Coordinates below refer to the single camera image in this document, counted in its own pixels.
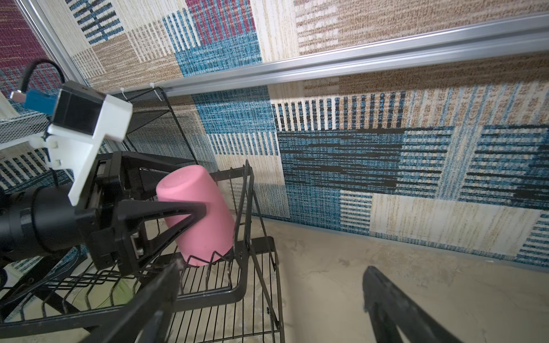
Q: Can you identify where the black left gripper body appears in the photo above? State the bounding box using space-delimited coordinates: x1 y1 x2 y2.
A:
75 151 156 274

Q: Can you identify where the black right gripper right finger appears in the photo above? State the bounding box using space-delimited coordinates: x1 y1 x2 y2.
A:
363 266 460 342

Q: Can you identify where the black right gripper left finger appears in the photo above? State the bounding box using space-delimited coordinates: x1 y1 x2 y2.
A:
83 260 184 342

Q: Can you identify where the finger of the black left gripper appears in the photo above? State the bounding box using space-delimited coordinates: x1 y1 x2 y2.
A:
122 151 197 189
113 200 207 268

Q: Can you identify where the pink plastic cup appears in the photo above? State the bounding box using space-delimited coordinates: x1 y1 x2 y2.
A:
156 165 235 267

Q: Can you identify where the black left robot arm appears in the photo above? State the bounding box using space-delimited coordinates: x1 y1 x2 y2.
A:
1 151 207 276

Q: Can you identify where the black two-tier dish rack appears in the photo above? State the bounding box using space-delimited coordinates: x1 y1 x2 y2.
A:
1 164 285 342

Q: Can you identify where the black mesh shelf unit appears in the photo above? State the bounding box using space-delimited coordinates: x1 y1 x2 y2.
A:
100 87 218 172

